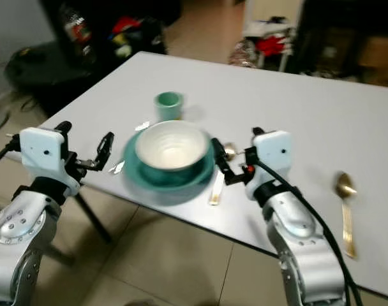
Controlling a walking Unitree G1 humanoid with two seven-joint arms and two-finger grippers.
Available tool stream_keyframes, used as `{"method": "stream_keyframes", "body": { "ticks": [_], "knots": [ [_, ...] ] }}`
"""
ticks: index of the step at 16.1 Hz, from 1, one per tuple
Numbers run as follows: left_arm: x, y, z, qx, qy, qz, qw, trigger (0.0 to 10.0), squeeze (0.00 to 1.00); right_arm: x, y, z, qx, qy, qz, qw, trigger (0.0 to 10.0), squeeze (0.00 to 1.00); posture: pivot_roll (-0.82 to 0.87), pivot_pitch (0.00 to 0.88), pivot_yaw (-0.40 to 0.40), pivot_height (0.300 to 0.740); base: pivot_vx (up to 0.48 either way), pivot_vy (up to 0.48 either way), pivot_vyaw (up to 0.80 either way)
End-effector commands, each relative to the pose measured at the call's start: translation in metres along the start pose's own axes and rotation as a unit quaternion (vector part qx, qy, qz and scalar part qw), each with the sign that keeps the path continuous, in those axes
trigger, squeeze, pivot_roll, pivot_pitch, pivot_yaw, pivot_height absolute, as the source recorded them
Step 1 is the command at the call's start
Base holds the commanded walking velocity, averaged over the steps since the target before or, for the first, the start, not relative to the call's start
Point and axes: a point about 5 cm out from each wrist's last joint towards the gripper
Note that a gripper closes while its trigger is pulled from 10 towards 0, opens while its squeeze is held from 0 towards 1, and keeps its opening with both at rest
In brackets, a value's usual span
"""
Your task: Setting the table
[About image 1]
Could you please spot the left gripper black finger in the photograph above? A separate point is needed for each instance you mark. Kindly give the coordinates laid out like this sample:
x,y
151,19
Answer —
x,y
106,145
64,126

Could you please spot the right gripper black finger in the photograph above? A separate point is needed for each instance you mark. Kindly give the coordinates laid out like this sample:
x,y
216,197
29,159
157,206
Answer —
x,y
258,131
219,156

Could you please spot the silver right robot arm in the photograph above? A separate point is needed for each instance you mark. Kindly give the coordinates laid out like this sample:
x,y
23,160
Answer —
x,y
299,229

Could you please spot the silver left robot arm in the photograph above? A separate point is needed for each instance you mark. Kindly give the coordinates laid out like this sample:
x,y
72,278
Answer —
x,y
18,236

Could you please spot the gold spoon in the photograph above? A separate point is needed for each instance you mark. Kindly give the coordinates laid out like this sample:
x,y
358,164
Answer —
x,y
344,186
216,190

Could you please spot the silver fork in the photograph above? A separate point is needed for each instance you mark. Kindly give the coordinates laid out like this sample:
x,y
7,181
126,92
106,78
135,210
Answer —
x,y
142,125

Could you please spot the white ceramic bowl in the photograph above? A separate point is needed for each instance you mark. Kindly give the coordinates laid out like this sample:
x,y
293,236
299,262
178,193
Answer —
x,y
171,143

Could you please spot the teal ceramic plate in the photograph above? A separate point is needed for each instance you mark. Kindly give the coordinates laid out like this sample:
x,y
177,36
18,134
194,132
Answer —
x,y
165,178

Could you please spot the black table leg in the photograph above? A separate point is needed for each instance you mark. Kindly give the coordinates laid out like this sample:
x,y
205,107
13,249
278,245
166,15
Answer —
x,y
95,220

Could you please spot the green ceramic cup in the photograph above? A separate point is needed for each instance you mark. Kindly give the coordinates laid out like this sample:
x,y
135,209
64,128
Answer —
x,y
168,105

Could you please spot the clear plastic bag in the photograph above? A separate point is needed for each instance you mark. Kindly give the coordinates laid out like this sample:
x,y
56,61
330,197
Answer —
x,y
240,54

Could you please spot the red toy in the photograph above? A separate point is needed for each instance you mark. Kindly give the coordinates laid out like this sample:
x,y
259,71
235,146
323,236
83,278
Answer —
x,y
272,46

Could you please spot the dark bottle with red label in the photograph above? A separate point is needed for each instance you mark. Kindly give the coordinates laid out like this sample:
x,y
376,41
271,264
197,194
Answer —
x,y
76,29

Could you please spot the white stand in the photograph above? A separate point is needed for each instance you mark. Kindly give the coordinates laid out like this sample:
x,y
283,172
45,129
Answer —
x,y
261,29

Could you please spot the black cabinet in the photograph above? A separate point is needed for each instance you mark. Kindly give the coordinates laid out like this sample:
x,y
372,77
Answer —
x,y
328,38

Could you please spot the colourful toy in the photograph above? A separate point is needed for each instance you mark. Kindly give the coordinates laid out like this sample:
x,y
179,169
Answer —
x,y
127,27

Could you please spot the brown cardboard box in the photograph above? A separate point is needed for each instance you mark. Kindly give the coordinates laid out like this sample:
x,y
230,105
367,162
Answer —
x,y
379,57

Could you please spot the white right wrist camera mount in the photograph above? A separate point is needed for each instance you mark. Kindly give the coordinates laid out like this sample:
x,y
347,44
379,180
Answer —
x,y
274,153

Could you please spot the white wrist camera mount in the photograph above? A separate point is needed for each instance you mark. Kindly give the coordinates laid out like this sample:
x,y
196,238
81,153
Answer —
x,y
44,150
274,153

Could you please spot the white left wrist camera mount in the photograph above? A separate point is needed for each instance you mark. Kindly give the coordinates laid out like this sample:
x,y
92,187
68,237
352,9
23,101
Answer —
x,y
44,150

